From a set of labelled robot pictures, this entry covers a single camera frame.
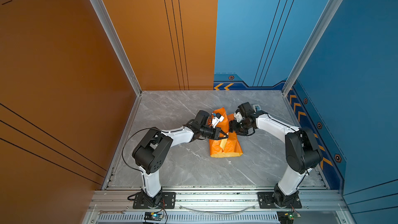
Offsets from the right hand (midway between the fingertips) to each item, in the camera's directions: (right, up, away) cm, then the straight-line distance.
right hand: (230, 131), depth 92 cm
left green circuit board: (-39, -36, -21) cm, 57 cm away
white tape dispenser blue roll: (+20, +14, +13) cm, 28 cm away
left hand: (-2, -1, -8) cm, 8 cm away
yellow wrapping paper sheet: (-3, -7, -8) cm, 11 cm away
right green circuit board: (+23, -36, -21) cm, 47 cm away
